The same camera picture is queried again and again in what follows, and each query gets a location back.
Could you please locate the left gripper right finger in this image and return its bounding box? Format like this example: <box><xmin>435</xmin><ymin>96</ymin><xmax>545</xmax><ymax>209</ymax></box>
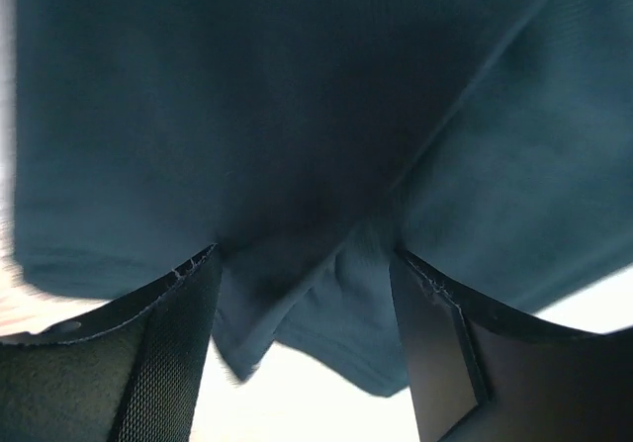
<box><xmin>390</xmin><ymin>250</ymin><xmax>632</xmax><ymax>442</ymax></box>

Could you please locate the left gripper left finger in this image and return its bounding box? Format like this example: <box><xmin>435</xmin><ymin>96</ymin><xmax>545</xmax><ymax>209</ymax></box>
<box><xmin>1</xmin><ymin>245</ymin><xmax>222</xmax><ymax>442</ymax></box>

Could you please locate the black t shirt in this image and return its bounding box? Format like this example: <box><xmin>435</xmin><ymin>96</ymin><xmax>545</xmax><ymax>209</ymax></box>
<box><xmin>14</xmin><ymin>0</ymin><xmax>632</xmax><ymax>397</ymax></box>

